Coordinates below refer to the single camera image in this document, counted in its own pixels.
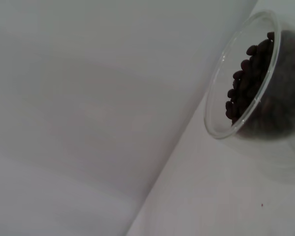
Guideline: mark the clear glass cup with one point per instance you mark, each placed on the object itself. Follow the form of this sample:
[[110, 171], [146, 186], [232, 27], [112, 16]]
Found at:
[[216, 118]]

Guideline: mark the dark coffee beans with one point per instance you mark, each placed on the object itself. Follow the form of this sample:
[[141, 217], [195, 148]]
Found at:
[[250, 86]]

